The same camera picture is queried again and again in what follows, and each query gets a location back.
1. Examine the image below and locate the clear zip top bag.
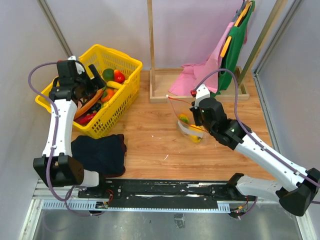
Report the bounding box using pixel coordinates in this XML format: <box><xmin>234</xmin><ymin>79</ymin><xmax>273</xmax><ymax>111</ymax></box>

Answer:
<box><xmin>165</xmin><ymin>95</ymin><xmax>209</xmax><ymax>146</ymax></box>

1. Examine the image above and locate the orange fruit toy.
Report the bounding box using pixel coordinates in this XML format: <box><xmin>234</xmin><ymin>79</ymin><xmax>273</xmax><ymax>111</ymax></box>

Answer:
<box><xmin>178</xmin><ymin>113</ymin><xmax>190</xmax><ymax>125</ymax></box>

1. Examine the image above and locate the yellow banana bunch toy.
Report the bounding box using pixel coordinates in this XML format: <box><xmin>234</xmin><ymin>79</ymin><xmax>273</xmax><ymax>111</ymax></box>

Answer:
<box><xmin>188</xmin><ymin>124</ymin><xmax>204</xmax><ymax>144</ymax></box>

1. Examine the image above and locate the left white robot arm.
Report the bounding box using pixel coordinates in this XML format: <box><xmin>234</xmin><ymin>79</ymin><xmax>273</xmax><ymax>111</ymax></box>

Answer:
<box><xmin>33</xmin><ymin>56</ymin><xmax>107</xmax><ymax>198</ymax></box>

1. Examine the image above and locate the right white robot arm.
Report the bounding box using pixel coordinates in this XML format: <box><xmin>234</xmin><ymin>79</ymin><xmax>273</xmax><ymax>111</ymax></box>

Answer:
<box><xmin>190</xmin><ymin>97</ymin><xmax>320</xmax><ymax>217</ymax></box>

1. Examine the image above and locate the green lime toy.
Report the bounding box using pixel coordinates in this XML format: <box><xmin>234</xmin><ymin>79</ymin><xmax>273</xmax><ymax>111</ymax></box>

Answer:
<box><xmin>102</xmin><ymin>68</ymin><xmax>115</xmax><ymax>82</ymax></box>

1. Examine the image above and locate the orange carrot toy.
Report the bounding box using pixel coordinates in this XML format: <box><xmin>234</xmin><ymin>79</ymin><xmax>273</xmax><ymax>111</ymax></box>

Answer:
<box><xmin>74</xmin><ymin>89</ymin><xmax>104</xmax><ymax>120</ymax></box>

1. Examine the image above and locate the orange bell pepper toy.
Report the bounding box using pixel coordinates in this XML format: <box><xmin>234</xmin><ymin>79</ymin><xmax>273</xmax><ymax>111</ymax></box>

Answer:
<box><xmin>100</xmin><ymin>88</ymin><xmax>115</xmax><ymax>103</ymax></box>

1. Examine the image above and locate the red bell pepper toy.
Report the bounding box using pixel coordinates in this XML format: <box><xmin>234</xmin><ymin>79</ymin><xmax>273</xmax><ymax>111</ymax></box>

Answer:
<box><xmin>113</xmin><ymin>69</ymin><xmax>126</xmax><ymax>84</ymax></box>

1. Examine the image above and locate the black grape bunch toy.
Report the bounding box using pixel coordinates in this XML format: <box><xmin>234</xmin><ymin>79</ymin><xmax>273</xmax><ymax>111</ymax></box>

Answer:
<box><xmin>89</xmin><ymin>102</ymin><xmax>102</xmax><ymax>113</ymax></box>

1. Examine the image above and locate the yellow plastic shopping basket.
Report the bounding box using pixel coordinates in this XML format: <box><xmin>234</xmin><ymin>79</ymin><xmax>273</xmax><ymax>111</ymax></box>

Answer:
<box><xmin>34</xmin><ymin>43</ymin><xmax>144</xmax><ymax>140</ymax></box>

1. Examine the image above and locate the red chili pepper toy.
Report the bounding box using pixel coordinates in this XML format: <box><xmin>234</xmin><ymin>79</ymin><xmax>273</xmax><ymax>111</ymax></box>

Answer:
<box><xmin>74</xmin><ymin>112</ymin><xmax>97</xmax><ymax>125</ymax></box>

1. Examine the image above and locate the pink garment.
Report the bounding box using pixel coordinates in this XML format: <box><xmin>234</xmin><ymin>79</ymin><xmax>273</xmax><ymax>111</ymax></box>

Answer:
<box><xmin>169</xmin><ymin>22</ymin><xmax>234</xmax><ymax>96</ymax></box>

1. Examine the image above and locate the wooden clothes rack base tray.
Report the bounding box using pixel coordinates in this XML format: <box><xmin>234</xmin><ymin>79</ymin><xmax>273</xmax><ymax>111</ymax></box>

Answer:
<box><xmin>149</xmin><ymin>67</ymin><xmax>250</xmax><ymax>104</ymax></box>

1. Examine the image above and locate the dark navy folded cloth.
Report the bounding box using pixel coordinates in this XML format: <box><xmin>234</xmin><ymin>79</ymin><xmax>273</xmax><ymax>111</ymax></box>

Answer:
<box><xmin>71</xmin><ymin>134</ymin><xmax>127</xmax><ymax>178</ymax></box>

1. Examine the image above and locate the green garment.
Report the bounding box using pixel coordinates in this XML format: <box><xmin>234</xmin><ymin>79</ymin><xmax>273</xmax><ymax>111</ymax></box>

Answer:
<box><xmin>210</xmin><ymin>0</ymin><xmax>255</xmax><ymax>98</ymax></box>

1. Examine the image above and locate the orange clothes hanger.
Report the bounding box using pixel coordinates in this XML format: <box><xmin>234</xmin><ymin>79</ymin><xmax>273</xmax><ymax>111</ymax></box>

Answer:
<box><xmin>220</xmin><ymin>1</ymin><xmax>253</xmax><ymax>58</ymax></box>

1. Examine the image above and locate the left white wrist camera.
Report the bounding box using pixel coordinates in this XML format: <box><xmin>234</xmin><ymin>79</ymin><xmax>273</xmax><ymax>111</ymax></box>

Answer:
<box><xmin>68</xmin><ymin>55</ymin><xmax>85</xmax><ymax>75</ymax></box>

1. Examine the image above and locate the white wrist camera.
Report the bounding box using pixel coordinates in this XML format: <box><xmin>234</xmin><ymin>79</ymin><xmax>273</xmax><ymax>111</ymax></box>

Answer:
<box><xmin>68</xmin><ymin>55</ymin><xmax>85</xmax><ymax>75</ymax></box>
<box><xmin>190</xmin><ymin>84</ymin><xmax>211</xmax><ymax>108</ymax></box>

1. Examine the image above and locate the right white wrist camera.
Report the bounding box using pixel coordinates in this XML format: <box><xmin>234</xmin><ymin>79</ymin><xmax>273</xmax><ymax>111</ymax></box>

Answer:
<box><xmin>190</xmin><ymin>84</ymin><xmax>211</xmax><ymax>108</ymax></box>

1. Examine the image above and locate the left wooden rack post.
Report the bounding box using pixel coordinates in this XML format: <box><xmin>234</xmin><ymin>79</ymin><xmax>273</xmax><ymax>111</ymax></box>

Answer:
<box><xmin>147</xmin><ymin>0</ymin><xmax>156</xmax><ymax>95</ymax></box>

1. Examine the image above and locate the wooden rack post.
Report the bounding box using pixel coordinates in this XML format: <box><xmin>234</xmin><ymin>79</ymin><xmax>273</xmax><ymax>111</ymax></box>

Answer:
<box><xmin>147</xmin><ymin>0</ymin><xmax>156</xmax><ymax>95</ymax></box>
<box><xmin>237</xmin><ymin>0</ymin><xmax>288</xmax><ymax>87</ymax></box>

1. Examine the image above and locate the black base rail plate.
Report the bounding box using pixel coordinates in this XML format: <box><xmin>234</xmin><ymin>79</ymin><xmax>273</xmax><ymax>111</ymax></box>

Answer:
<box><xmin>78</xmin><ymin>178</ymin><xmax>255</xmax><ymax>211</ymax></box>

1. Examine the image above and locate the right wooden rack post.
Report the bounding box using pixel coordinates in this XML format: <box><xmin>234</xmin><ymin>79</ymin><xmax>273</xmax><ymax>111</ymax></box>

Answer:
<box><xmin>237</xmin><ymin>0</ymin><xmax>288</xmax><ymax>87</ymax></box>

